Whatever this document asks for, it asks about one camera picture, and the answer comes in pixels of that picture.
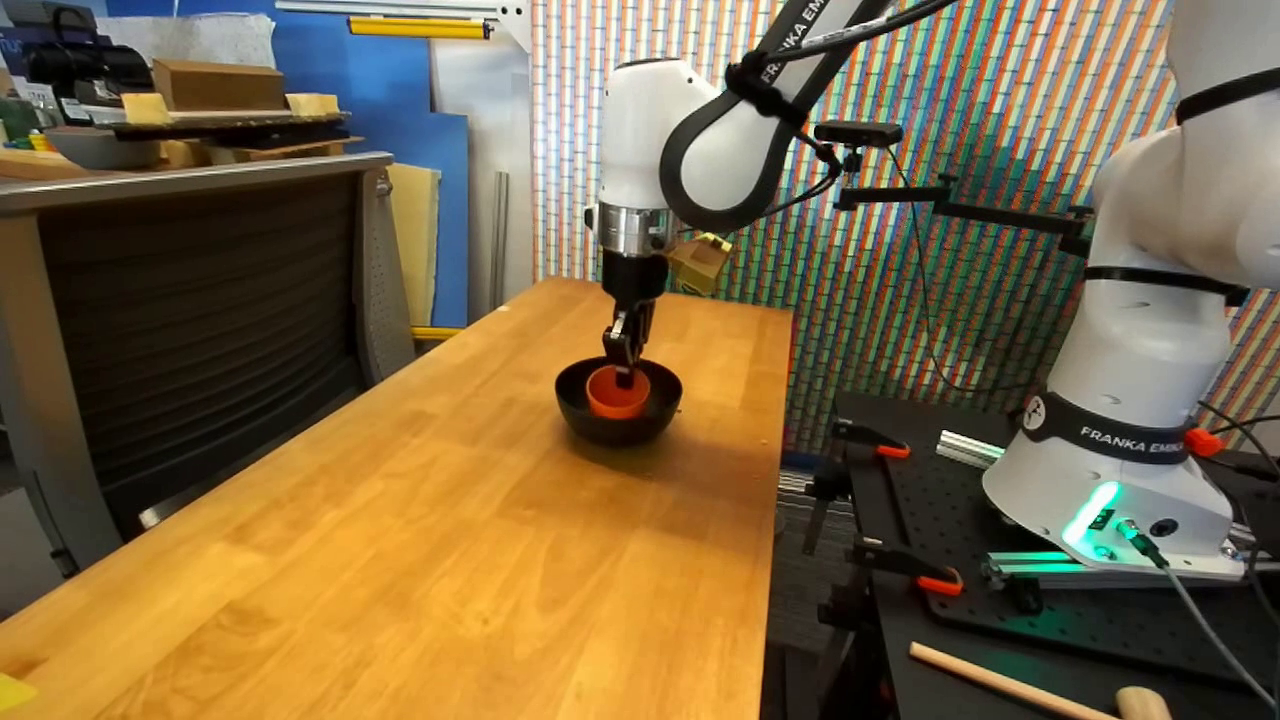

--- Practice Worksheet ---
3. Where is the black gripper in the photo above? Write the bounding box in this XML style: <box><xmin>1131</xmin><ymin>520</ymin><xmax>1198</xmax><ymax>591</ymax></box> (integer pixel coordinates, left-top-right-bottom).
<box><xmin>592</xmin><ymin>198</ymin><xmax>672</xmax><ymax>391</ymax></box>

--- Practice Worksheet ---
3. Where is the orange plastic cup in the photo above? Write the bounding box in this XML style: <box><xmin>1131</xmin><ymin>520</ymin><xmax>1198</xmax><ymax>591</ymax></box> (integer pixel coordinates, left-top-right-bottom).
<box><xmin>579</xmin><ymin>358</ymin><xmax>660</xmax><ymax>423</ymax></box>

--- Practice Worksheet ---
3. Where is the black bowl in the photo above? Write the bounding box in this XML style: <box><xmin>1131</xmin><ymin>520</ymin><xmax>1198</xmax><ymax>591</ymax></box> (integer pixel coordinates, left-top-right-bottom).
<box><xmin>550</xmin><ymin>351</ymin><xmax>686</xmax><ymax>451</ymax></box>

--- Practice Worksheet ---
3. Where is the yellow foam panel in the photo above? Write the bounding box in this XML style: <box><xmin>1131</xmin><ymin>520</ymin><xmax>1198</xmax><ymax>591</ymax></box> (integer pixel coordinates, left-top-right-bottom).
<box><xmin>383</xmin><ymin>161</ymin><xmax>445</xmax><ymax>332</ymax></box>

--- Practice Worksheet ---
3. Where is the black orange bar clamp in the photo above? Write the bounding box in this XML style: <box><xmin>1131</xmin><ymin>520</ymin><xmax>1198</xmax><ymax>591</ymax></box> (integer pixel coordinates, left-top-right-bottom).
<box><xmin>851</xmin><ymin>532</ymin><xmax>968</xmax><ymax>603</ymax></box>
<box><xmin>827</xmin><ymin>416</ymin><xmax>919</xmax><ymax>473</ymax></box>

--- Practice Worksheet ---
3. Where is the blue board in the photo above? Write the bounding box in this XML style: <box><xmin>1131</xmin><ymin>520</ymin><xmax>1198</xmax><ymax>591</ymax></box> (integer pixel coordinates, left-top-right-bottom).
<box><xmin>103</xmin><ymin>0</ymin><xmax>475</xmax><ymax>332</ymax></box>

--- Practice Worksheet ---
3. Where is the silver aluminium bar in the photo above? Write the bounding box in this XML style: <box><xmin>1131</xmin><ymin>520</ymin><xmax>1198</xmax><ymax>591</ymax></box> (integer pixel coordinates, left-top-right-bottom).
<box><xmin>933</xmin><ymin>423</ymin><xmax>1009</xmax><ymax>473</ymax></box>

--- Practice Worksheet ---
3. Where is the yellow spirit level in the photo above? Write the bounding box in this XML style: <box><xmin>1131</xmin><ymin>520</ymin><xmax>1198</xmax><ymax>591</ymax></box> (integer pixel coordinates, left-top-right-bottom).
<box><xmin>342</xmin><ymin>11</ymin><xmax>491</xmax><ymax>45</ymax></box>

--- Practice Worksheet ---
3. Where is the grey partition cabinet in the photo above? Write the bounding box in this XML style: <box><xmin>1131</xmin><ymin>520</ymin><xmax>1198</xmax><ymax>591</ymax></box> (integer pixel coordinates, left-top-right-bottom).
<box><xmin>0</xmin><ymin>149</ymin><xmax>421</xmax><ymax>572</ymax></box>

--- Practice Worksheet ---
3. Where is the brown cardboard box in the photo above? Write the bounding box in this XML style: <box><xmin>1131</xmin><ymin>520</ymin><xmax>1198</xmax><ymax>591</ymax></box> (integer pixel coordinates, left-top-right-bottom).
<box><xmin>148</xmin><ymin>57</ymin><xmax>292</xmax><ymax>118</ymax></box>

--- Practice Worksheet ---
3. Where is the black bag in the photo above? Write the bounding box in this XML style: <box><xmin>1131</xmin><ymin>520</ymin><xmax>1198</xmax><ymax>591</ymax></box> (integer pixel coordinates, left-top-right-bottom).
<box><xmin>16</xmin><ymin>0</ymin><xmax>155</xmax><ymax>111</ymax></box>

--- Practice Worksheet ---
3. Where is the tan wrist camera box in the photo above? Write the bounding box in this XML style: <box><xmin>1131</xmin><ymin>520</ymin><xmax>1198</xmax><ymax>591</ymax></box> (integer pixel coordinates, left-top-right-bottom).
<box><xmin>662</xmin><ymin>228</ymin><xmax>741</xmax><ymax>302</ymax></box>

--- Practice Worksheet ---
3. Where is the black camera on mount arm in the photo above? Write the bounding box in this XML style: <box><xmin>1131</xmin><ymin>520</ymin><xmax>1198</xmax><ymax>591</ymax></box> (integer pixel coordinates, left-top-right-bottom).
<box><xmin>810</xmin><ymin>118</ymin><xmax>1094</xmax><ymax>261</ymax></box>

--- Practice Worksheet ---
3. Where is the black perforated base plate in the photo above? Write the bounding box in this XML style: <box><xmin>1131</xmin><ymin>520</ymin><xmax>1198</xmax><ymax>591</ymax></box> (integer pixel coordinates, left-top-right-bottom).
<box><xmin>831</xmin><ymin>391</ymin><xmax>1280</xmax><ymax>720</ymax></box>

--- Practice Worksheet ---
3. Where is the red clamp handle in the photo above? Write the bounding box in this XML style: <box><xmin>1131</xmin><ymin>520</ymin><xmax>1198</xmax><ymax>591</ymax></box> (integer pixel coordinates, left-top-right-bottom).
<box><xmin>1180</xmin><ymin>423</ymin><xmax>1228</xmax><ymax>465</ymax></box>

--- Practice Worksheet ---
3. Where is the grey cable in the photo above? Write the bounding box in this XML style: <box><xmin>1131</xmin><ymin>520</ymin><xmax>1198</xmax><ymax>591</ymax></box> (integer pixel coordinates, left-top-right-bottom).
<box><xmin>1131</xmin><ymin>523</ymin><xmax>1280</xmax><ymax>713</ymax></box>

